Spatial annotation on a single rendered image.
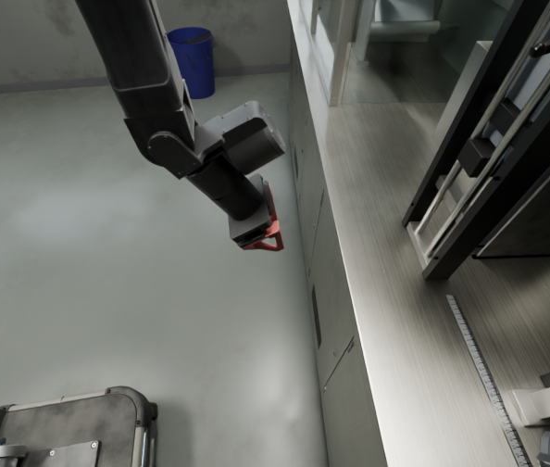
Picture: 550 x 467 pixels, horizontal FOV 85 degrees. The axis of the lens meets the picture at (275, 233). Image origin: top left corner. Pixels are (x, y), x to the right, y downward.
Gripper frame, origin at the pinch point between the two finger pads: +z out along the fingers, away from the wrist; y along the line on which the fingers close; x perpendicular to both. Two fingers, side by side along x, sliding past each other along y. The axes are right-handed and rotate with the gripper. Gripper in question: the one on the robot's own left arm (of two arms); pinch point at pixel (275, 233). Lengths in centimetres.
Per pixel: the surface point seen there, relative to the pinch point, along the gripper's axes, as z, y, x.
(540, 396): 27.8, -29.2, -26.2
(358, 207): 24.6, 16.3, -13.6
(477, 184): 9.1, -1.6, -31.9
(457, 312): 29.3, -13.6, -22.0
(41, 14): -35, 297, 152
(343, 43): 11, 64, -30
